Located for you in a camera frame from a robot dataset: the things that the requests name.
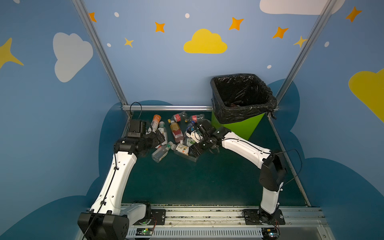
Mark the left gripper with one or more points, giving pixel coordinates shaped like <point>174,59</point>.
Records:
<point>159,138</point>

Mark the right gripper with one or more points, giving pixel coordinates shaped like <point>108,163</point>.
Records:
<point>202,139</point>

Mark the dark red juice bottle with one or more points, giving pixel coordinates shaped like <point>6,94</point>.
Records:
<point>176,131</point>

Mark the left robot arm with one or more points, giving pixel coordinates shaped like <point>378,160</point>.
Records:
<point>106,220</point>

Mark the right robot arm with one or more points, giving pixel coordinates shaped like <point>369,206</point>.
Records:
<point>272,170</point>

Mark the green trash bin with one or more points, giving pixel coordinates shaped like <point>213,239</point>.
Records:
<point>244,129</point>

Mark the black bin liner bag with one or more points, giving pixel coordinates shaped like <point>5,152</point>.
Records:
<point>239,97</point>

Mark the blue label bottle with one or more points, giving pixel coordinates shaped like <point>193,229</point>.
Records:
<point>190,128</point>

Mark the lime label square bottle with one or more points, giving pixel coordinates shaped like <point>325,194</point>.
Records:
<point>189,142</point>

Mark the orange cap white bottle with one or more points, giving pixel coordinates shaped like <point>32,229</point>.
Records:
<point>154,124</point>

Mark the osmanthus oolong square bottle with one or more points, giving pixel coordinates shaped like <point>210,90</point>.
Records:
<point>184,152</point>

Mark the clear bottle yellow cap red label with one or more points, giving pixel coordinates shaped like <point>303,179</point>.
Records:
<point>182,116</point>

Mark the aluminium frame back bar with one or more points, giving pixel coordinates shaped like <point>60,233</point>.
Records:
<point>166,108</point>

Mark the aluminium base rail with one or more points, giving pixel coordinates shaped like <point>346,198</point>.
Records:
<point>173,222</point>

